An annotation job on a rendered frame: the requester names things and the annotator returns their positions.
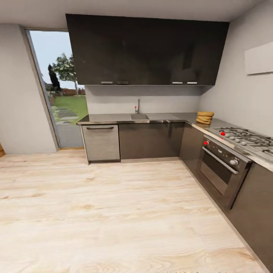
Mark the burner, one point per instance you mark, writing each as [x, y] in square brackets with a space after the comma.
[252, 141]

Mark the dishwasher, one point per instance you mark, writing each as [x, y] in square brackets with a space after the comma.
[102, 142]

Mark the range hood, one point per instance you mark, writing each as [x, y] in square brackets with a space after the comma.
[259, 59]

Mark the drop in sink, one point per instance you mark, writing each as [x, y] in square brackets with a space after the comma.
[149, 116]

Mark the oven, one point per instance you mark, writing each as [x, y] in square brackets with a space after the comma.
[223, 170]

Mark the popcorn bag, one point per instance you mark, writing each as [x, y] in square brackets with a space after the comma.
[205, 117]

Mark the fixed window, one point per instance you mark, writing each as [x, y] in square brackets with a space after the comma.
[66, 101]

